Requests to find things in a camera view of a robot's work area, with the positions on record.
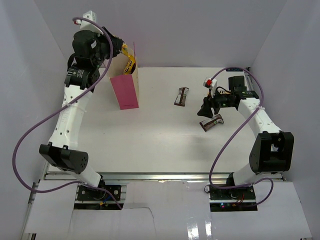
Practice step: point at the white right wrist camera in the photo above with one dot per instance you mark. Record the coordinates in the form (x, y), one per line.
(210, 84)

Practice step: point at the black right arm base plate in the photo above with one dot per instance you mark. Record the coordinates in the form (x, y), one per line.
(231, 200)

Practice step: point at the blue label right corner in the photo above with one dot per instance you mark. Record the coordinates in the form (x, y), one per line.
(233, 69)

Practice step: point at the yellow M&M packet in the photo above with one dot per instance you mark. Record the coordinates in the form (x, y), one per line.
(131, 59)
(223, 92)

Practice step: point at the brown purple chocolate bar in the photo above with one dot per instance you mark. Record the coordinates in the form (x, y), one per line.
(211, 122)

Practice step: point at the brown chocolate bar centre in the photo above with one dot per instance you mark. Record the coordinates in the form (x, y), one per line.
(181, 97)

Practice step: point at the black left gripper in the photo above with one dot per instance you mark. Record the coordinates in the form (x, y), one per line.
(117, 42)

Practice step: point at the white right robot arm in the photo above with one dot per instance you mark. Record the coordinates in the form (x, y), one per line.
(273, 148)

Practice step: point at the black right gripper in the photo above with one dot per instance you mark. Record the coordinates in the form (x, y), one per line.
(209, 102)

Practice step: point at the pink cream paper bag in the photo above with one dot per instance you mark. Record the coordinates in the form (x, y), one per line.
(125, 87)

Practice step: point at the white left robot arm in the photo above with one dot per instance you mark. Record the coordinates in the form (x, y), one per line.
(61, 151)

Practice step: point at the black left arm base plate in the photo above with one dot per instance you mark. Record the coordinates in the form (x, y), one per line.
(88, 194)

